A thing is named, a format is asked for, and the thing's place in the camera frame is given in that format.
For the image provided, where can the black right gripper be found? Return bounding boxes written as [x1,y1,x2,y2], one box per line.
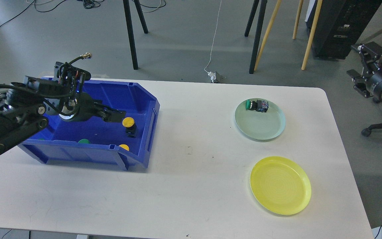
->
[346,42,382,100]

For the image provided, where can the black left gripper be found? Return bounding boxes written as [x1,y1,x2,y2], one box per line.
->
[59,92,126,123]

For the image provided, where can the yellow push button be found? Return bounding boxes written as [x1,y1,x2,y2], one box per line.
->
[122,117,137,138]
[118,144,130,151]

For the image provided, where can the green push button switch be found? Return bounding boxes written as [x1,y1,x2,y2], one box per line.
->
[245,99,269,113]

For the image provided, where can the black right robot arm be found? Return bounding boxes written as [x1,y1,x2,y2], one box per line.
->
[346,42,382,137]

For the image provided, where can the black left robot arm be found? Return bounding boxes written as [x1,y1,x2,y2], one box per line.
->
[0,53,126,155]

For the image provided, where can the yellow push button front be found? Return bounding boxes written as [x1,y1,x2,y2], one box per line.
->
[118,144,130,151]

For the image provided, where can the green push button front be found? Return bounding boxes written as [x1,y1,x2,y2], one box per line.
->
[78,138,90,144]

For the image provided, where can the light green plate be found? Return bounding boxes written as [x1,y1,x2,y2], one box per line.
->
[234,98,286,142]

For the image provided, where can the yellow plate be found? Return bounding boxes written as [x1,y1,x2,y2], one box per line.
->
[249,156,312,216]

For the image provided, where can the blue plastic storage bin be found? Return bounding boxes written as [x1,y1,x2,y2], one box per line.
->
[19,80,160,171]

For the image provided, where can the black computer tower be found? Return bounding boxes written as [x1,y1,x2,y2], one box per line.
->
[312,0,382,60]

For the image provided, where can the black tripod legs right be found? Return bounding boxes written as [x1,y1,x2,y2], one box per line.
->
[244,0,267,74]

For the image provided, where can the black tripod legs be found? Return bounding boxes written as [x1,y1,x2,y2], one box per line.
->
[244,0,267,74]
[123,0,149,70]

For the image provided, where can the black tripod legs left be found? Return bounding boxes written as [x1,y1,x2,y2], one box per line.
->
[123,0,149,70]

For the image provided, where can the white cable with plug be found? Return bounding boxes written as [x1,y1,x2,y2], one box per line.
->
[204,0,224,84]

